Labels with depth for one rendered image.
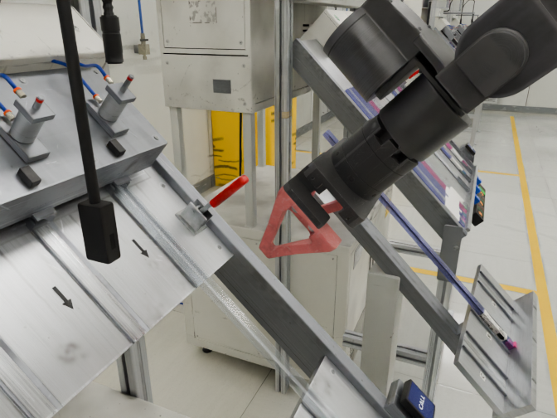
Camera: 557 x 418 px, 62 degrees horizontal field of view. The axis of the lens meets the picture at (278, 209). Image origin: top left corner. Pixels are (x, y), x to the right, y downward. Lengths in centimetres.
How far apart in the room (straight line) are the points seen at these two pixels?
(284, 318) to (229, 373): 128
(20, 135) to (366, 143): 31
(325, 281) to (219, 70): 74
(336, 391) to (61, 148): 43
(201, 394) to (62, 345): 140
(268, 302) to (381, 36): 38
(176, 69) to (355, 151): 119
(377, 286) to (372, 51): 59
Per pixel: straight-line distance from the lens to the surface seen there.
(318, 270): 151
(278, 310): 64
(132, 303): 50
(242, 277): 63
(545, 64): 36
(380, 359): 100
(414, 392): 68
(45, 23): 62
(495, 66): 35
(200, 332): 190
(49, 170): 48
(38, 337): 46
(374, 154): 39
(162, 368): 197
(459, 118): 38
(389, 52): 38
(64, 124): 53
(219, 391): 184
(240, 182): 54
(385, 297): 91
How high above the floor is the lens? 126
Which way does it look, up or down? 22 degrees down
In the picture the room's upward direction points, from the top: straight up
